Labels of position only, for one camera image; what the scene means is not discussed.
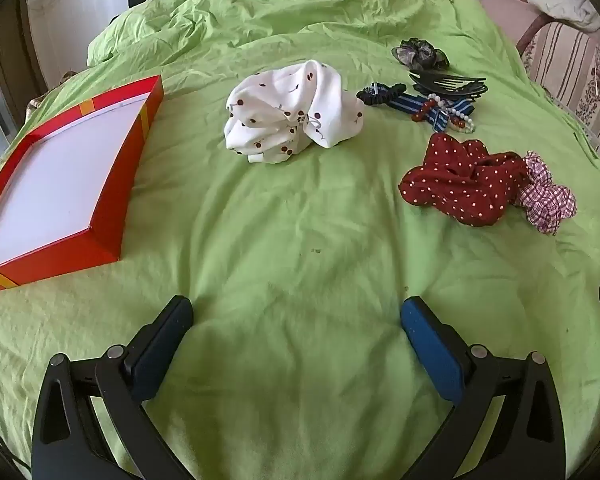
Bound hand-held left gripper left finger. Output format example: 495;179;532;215
31;296;196;480

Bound red polka dot scrunchie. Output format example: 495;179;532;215
399;132;530;227

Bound blue striped bow hair clip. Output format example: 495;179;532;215
386;93;476;133

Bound red cardboard box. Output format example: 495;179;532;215
0;75;165;296

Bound striped floral sofa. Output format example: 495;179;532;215
480;0;600;161

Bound black claw hair clip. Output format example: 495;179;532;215
408;69;489;103

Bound green bed sheet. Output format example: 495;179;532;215
0;0;600;480

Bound white pearl bracelet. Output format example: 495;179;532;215
427;92;478;135

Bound red bead bracelet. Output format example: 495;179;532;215
411;108;469;127

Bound red white checked scrunchie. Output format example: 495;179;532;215
517;151;578;235

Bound grey black organza scrunchie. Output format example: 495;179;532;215
392;39;451;70

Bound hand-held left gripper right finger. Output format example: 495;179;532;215
400;296;566;480

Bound white cherry print scrunchie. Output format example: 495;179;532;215
225;59;366;164

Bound woven wicker basket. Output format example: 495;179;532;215
26;71;79;119

